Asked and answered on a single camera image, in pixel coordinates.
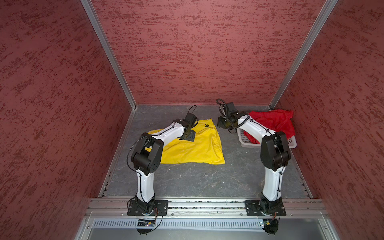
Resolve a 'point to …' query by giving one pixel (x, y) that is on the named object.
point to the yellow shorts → (205, 149)
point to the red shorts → (275, 120)
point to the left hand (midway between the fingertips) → (184, 137)
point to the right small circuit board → (270, 225)
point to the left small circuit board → (146, 223)
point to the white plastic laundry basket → (245, 142)
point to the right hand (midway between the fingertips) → (218, 126)
